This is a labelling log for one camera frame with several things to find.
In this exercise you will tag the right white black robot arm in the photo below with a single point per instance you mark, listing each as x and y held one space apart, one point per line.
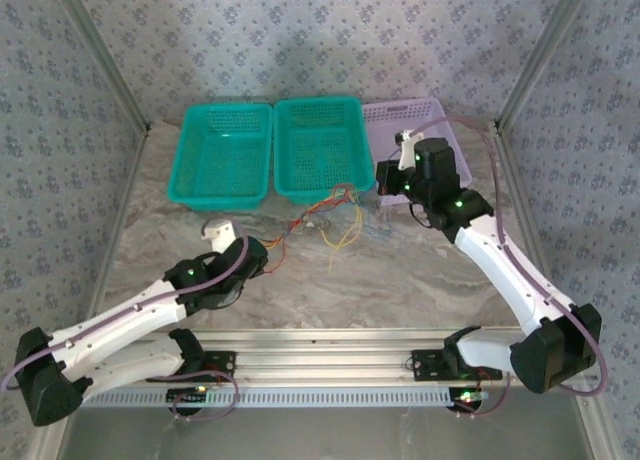
487 260

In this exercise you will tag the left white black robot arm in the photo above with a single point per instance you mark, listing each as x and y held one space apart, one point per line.
115 320

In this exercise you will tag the lilac plastic basket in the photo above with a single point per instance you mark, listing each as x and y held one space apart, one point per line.
385 130

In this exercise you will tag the teal plastic basket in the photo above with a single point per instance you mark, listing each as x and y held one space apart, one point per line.
225 145
350 125

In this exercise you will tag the left black controller board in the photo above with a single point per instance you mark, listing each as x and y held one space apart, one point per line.
187 394

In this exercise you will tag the black controller board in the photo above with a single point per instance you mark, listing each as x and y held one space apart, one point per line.
187 394
467 396

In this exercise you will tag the right black controller board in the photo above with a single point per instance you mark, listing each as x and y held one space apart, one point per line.
467 396

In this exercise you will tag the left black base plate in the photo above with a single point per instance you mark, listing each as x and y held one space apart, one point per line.
220 362

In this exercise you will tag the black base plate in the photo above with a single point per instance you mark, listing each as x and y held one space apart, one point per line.
425 365
220 362

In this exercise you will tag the aluminium table edge rail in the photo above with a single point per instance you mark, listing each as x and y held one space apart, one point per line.
124 205
510 160

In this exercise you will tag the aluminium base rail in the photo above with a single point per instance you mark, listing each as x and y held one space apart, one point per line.
320 360

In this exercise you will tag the aluminium frame post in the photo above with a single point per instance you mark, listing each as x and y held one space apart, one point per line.
541 55
102 55

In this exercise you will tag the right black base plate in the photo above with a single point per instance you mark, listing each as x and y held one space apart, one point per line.
425 365

